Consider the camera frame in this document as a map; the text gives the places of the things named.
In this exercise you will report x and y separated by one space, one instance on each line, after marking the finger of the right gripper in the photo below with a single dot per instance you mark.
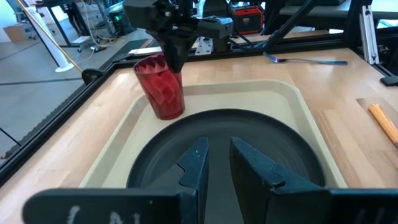
183 49
170 49

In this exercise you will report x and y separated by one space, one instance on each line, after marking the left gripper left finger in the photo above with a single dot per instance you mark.
196 168

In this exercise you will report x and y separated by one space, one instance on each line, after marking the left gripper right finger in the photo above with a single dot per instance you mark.
252 174

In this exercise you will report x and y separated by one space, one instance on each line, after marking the red faceted plastic cup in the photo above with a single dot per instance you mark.
161 93

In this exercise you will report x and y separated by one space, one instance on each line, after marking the black round plate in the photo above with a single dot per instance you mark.
217 124

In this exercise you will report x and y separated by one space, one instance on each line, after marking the iridescent blue fork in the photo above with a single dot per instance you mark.
311 61

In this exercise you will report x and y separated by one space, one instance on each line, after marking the beige plastic tray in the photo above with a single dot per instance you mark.
280 99

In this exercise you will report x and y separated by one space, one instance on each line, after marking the black computer with green lights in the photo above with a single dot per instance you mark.
117 21

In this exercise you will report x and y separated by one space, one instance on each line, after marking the black mat with hazard stripes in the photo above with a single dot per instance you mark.
130 49

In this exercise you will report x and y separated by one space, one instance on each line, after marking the red and black equipment box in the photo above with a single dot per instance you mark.
248 20

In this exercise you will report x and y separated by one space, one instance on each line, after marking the cardboard box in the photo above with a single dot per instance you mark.
17 32

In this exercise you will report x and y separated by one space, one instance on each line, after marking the dark grey desk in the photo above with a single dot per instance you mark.
317 11

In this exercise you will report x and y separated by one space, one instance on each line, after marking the white post with round base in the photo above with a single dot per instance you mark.
65 68

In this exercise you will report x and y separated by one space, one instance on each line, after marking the black aluminium table frame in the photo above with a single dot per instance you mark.
46 129

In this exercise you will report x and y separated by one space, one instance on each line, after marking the silver aluminium bracket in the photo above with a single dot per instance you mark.
369 34

